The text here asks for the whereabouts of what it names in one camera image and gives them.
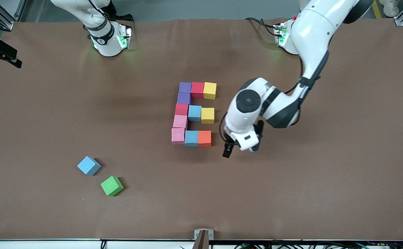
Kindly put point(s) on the red foam block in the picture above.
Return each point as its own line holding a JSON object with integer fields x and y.
{"x": 181, "y": 110}
{"x": 197, "y": 90}

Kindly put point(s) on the orange foam block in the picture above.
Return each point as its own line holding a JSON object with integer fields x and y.
{"x": 204, "y": 138}

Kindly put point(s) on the yellow foam block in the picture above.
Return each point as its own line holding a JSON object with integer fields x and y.
{"x": 209, "y": 90}
{"x": 207, "y": 115}

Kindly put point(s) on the pink foam block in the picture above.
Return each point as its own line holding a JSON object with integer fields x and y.
{"x": 180, "y": 121}
{"x": 178, "y": 136}

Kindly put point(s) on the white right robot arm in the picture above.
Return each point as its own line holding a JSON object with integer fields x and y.
{"x": 108, "y": 46}

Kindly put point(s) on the beige shoe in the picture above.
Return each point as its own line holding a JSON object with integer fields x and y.
{"x": 390, "y": 7}

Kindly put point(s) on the black shoe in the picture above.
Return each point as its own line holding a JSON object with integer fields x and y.
{"x": 113, "y": 10}

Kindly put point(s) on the blue foam block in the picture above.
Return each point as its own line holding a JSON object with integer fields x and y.
{"x": 191, "y": 138}
{"x": 88, "y": 165}
{"x": 194, "y": 113}

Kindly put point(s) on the brown table mat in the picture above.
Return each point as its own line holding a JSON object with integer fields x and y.
{"x": 201, "y": 193}

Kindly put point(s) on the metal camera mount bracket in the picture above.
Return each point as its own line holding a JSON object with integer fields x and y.
{"x": 203, "y": 238}

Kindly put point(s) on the green foam block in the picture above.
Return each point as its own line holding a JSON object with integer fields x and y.
{"x": 111, "y": 185}

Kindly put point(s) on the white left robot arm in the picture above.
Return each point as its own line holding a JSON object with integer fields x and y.
{"x": 312, "y": 31}

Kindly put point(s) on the purple foam block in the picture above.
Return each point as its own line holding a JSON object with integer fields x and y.
{"x": 184, "y": 98}
{"x": 185, "y": 87}

